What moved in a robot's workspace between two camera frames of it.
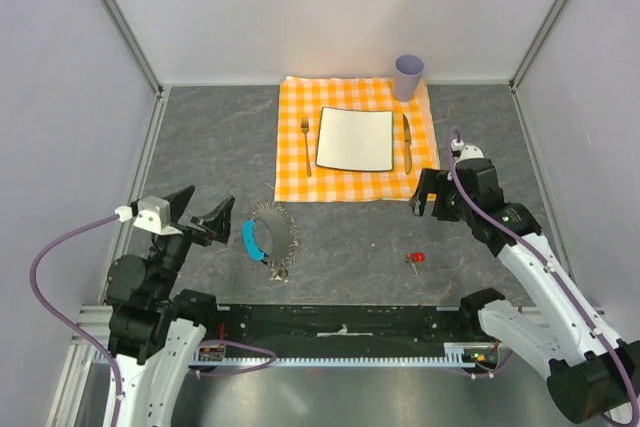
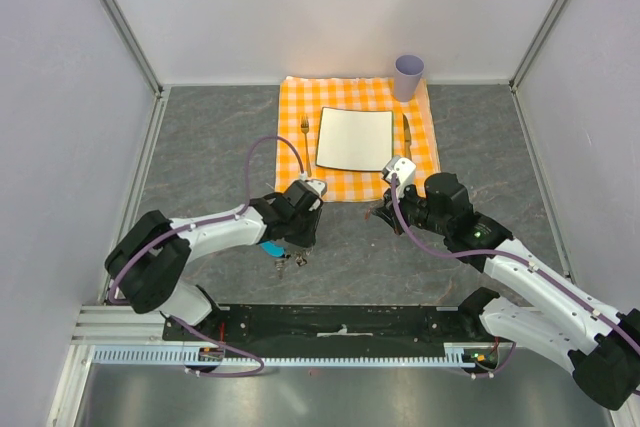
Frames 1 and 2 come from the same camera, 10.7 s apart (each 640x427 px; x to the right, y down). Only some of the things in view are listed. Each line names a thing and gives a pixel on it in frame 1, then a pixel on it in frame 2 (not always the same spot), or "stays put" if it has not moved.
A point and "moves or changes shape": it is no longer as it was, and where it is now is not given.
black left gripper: [216, 225] → [307, 239]
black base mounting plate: [342, 327] stays put
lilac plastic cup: [408, 71] stays put
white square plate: [355, 139] stays put
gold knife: [407, 145] stays put
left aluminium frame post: [119, 17] stays put
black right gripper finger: [418, 199] → [389, 214]
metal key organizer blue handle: [250, 240] moves or changes shape
